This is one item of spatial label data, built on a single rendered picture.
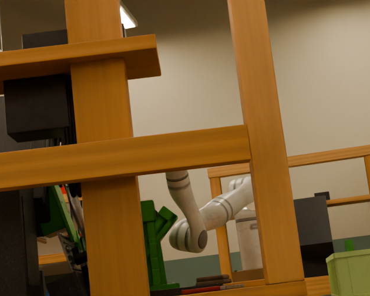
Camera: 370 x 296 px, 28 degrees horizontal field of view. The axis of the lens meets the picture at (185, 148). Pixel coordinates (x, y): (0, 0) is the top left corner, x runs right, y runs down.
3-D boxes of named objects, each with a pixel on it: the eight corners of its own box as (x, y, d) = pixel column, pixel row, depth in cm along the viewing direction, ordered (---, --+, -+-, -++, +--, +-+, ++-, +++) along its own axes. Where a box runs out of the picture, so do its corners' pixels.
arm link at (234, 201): (232, 223, 247) (209, 227, 253) (266, 194, 269) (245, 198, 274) (223, 198, 246) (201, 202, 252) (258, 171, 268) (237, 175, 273)
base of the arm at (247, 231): (240, 270, 268) (233, 224, 270) (265, 267, 269) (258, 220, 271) (244, 270, 258) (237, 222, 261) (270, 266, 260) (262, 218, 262)
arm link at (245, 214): (223, 180, 268) (230, 226, 265) (245, 175, 263) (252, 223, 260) (237, 180, 275) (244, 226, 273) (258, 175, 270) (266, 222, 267)
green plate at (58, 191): (55, 253, 228) (33, 191, 232) (80, 243, 229) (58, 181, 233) (48, 251, 217) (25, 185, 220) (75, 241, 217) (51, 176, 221)
